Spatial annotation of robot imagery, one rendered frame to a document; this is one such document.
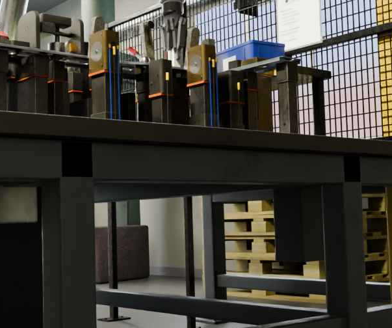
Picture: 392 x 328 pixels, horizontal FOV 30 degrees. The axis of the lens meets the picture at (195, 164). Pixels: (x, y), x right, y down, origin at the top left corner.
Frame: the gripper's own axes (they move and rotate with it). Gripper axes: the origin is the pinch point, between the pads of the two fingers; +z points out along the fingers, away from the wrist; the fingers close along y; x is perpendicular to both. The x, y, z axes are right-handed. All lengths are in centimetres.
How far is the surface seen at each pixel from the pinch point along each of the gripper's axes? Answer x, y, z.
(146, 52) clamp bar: -1.7, -13.6, -5.4
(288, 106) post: 13.5, 39.9, 20.6
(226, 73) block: 4.1, 21.8, 8.1
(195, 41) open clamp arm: -5.3, 17.6, -2.1
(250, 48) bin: 33.6, 4.1, -7.9
